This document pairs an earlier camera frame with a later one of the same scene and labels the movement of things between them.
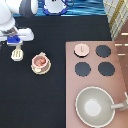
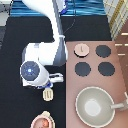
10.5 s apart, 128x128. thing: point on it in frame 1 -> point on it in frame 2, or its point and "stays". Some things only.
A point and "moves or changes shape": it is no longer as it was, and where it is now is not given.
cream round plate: (39, 72) moves or changes shape
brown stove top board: (93, 63) stays
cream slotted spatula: (17, 54) -> (47, 94)
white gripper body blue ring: (15, 37) -> (39, 77)
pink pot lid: (81, 50) stays
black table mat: (32, 100) stays
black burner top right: (103, 50) stays
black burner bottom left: (82, 69) stays
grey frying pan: (95, 108) stays
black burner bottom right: (106, 68) stays
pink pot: (40, 61) moves or changes shape
